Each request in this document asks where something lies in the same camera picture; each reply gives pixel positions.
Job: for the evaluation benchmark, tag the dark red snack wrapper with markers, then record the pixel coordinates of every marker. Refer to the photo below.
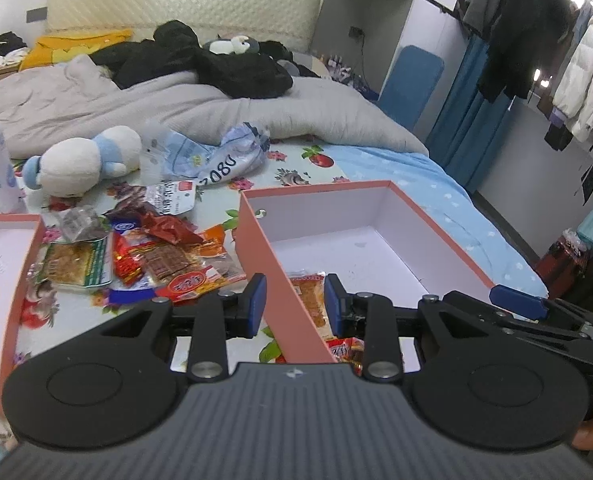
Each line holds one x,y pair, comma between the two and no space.
169,227

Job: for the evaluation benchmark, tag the white wardrobe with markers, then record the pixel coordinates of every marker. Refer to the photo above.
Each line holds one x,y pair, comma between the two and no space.
376,5

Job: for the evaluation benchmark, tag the grey wall switch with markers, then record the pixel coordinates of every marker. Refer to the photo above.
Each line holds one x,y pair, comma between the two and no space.
36,15

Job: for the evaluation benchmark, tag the green edged snack packet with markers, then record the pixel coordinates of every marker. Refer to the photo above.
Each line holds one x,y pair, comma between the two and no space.
74,265

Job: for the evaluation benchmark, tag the floral bedsheet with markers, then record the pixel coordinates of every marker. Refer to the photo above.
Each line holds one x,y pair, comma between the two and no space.
286,165

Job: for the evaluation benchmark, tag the red and brown snack packet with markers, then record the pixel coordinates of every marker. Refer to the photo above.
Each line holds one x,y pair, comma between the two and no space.
346,352

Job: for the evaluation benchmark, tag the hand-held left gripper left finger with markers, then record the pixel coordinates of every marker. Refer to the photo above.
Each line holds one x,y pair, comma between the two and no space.
256,305

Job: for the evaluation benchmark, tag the hanging white puffer jacket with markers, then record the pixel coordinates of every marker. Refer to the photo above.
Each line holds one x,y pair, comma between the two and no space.
584,70

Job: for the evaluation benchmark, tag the blue chair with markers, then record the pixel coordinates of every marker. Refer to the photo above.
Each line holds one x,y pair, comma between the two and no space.
409,85

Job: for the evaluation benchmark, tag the cream quilted headboard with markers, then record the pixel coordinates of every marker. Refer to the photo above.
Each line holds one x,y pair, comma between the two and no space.
186,5

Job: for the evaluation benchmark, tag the white and blue plush toy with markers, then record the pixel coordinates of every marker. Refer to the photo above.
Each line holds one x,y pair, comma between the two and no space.
76,160

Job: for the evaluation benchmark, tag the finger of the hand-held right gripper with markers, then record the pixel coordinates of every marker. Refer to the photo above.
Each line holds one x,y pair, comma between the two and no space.
519,301
506,324

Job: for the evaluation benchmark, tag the clear brown snack packet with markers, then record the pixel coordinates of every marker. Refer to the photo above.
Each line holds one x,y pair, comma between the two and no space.
186,270

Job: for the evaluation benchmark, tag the black clothing heap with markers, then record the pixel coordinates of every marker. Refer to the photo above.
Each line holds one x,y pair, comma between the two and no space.
211,65

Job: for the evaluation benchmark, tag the blue curtain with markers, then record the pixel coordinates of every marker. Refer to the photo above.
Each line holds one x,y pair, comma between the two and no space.
469,125

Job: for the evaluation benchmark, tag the yellow pillow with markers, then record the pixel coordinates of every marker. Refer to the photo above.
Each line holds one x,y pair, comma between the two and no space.
71,45

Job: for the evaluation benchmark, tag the orange rimmed snack packet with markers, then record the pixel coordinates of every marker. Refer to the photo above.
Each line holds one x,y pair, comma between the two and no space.
314,305

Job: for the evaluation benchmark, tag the white label snack packet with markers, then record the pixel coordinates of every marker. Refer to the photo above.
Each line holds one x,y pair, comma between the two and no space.
171,197

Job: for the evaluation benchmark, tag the grey duvet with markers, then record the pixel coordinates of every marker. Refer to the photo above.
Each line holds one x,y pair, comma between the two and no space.
151,100

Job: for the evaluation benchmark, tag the black wall socket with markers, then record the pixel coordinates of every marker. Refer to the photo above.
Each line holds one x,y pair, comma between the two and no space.
356,33

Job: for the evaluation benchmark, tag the blue and white plastic bag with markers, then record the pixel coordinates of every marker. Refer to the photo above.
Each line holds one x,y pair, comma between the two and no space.
216,157

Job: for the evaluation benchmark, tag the blue and white snack packet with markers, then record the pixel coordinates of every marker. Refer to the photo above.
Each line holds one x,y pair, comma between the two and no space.
124,225

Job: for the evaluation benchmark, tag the pink cardboard box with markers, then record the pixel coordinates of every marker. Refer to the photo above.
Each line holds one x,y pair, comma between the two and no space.
356,240

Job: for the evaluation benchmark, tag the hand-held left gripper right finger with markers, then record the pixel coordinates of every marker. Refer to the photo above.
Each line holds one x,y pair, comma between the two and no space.
332,301

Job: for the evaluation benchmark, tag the hanging black jacket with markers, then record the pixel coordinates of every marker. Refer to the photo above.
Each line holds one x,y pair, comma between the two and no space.
529,30

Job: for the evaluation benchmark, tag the red and black bag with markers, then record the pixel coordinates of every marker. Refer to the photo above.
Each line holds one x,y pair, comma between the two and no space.
564,260

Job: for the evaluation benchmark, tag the grey foil packet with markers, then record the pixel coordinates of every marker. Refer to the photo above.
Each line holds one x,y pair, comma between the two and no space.
79,222

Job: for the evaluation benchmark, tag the small white plush toy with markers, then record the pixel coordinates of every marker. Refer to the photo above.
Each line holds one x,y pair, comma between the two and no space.
231,45

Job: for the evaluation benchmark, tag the red crinkly snack packet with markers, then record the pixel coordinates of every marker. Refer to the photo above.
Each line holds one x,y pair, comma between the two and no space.
126,260

